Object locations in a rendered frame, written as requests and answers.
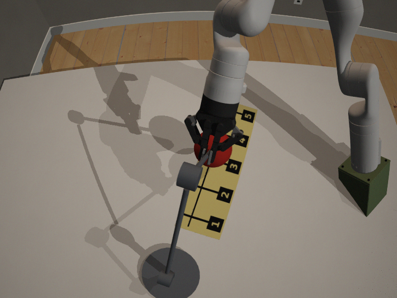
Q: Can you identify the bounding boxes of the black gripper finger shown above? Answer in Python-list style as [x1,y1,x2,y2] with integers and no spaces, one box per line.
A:
[184,114,211,160]
[207,123,243,165]

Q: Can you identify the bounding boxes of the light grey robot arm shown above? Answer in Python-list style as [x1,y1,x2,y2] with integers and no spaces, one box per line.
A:
[203,0,382,174]

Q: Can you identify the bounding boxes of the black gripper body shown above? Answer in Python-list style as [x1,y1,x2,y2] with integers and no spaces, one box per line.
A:
[196,94,239,137]

